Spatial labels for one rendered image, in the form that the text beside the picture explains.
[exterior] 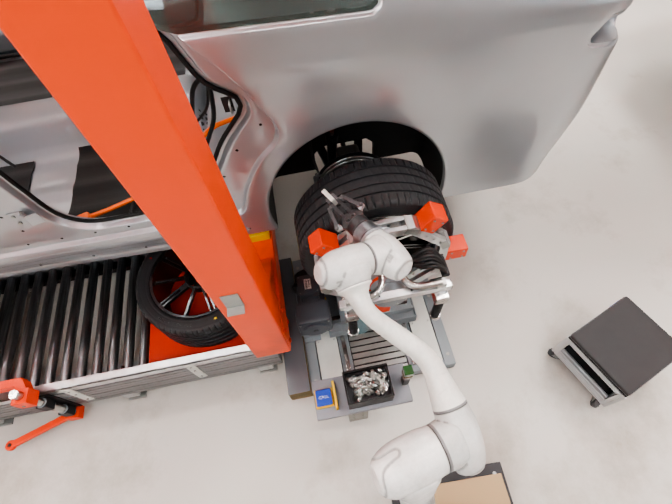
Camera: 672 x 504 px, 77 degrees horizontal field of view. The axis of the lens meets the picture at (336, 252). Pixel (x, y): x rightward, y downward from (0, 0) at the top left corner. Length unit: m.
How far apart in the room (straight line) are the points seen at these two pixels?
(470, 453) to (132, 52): 1.17
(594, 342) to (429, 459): 1.39
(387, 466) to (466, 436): 0.23
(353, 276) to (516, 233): 2.00
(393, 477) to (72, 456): 2.01
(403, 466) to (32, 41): 1.14
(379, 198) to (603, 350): 1.40
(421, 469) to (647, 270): 2.30
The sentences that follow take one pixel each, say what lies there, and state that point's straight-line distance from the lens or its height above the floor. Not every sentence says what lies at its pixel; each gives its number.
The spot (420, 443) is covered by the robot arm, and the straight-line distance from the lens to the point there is 1.23.
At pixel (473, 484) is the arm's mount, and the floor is 0.39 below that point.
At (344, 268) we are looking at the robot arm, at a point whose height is 1.40.
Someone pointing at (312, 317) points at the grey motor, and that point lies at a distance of 2.15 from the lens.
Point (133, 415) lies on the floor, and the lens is 2.74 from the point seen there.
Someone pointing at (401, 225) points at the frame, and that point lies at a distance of 1.57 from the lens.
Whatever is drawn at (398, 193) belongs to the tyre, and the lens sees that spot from 1.56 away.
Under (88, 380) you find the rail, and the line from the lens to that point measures 2.45.
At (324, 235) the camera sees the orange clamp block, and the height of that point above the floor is 1.11.
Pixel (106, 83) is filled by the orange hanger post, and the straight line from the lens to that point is 0.81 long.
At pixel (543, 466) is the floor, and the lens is 2.55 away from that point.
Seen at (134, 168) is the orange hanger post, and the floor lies 1.79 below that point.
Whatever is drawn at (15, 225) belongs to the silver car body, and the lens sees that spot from 2.11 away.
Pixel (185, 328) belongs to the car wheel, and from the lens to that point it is 2.18.
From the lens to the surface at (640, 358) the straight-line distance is 2.50.
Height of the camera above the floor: 2.39
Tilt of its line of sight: 59 degrees down
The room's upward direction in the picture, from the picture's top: 7 degrees counter-clockwise
